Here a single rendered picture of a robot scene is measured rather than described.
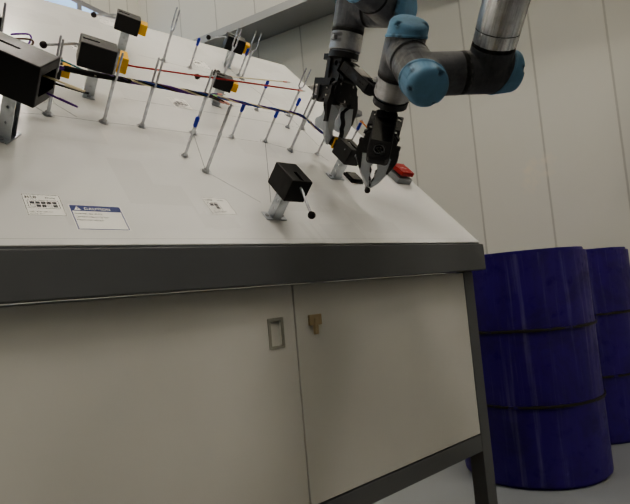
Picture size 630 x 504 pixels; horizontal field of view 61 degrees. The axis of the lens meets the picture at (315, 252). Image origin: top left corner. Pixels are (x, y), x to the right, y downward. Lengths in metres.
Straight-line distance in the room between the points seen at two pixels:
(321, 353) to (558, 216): 2.61
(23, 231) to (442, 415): 0.94
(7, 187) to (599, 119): 3.17
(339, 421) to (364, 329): 0.19
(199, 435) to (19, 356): 0.29
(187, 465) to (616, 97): 3.15
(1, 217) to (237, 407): 0.45
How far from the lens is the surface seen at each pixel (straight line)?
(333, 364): 1.05
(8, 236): 0.77
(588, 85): 3.60
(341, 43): 1.31
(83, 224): 0.82
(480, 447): 1.44
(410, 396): 1.22
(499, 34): 0.99
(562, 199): 3.48
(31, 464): 0.81
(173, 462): 0.88
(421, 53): 0.99
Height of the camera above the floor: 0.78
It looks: 4 degrees up
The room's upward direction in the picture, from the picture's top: 5 degrees counter-clockwise
